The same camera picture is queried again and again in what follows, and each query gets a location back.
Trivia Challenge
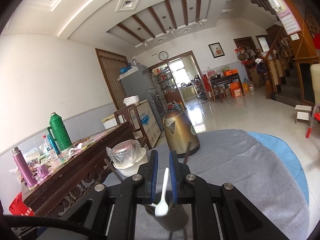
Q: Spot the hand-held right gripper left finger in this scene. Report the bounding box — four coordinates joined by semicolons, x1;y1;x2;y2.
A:
59;150;159;240

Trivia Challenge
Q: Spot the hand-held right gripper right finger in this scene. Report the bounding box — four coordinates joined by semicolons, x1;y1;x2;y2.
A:
169;150;288;240

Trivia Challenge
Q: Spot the white plastic spoon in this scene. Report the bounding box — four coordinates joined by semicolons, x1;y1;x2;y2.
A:
147;167;170;217

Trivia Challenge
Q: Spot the dark metal utensil holder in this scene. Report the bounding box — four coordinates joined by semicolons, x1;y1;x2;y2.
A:
146;202;189;233

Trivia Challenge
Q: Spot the white bowl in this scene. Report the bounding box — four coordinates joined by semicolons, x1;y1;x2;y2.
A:
113;148;147;177

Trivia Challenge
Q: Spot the plastic-wrapped metal bowl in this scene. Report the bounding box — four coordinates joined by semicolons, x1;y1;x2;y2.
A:
106;140;143;165

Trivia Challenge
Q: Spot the bronze electric kettle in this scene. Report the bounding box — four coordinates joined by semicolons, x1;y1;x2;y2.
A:
162;109;201;158

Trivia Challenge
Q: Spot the white chest freezer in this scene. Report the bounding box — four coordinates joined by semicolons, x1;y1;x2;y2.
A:
101;100;161;143

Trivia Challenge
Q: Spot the round table with grey cloth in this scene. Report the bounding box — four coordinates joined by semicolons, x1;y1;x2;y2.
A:
100;129;310;240

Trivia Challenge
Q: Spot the dark wooden chair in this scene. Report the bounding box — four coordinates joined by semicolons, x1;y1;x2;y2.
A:
114;104;153;150

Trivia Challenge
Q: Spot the patterned sideboard cover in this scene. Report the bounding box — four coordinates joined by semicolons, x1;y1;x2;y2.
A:
22;127;125;188

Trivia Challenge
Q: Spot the white rice cooker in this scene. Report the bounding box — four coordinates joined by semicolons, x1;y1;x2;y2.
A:
123;95;140;106

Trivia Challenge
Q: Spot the carved wooden sideboard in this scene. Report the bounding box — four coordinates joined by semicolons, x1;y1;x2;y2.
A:
21;121;137;230

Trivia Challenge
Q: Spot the white crumpled tissue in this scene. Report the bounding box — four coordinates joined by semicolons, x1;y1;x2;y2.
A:
67;142;83;154

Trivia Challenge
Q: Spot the grey refrigerator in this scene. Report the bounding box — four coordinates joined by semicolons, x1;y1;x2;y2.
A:
117;65;167;130

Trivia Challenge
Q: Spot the green thermos jug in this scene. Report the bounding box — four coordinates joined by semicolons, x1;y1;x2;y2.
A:
47;112;73;151

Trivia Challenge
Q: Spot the upright orange box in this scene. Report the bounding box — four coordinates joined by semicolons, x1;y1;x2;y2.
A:
229;81;244;98

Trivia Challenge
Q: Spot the blue flask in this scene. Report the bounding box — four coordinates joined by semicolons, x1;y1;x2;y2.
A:
47;134;60;155

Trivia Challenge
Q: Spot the brown wooden door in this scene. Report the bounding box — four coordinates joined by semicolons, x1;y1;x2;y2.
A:
95;48;130;110

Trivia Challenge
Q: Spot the dark wooden side table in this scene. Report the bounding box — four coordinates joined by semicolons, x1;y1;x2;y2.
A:
210;74;240;102

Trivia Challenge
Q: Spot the blue table cover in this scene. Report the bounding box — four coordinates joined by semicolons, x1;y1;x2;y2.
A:
246;131;310;203

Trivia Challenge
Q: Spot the red-capped water bottle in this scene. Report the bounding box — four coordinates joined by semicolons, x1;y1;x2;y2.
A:
41;135;52;155

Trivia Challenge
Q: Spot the glass pendant lamp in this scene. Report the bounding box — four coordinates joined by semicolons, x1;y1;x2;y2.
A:
137;27;149;48
162;16;177;37
190;7;205;27

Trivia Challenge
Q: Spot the purple vacuum flask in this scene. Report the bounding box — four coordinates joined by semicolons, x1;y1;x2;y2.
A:
12;147;37;188

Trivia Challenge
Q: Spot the red paper bag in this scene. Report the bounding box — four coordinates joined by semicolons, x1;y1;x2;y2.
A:
9;192;34;217

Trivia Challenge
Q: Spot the wooden staircase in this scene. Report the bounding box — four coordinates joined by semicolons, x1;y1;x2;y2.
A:
265;25;320;107

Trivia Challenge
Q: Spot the white step stool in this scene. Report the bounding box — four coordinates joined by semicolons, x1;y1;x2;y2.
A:
294;104;313;124

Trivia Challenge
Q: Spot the cream chair back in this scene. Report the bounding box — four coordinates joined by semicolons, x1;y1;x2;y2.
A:
310;64;320;105

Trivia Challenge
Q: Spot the black cable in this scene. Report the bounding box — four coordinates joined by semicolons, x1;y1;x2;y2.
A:
2;214;89;237

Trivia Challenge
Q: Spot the framed wall picture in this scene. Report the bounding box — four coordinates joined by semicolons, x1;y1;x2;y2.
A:
208;42;225;59

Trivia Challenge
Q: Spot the wall calendar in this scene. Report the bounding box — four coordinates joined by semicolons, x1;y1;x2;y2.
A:
266;0;302;36

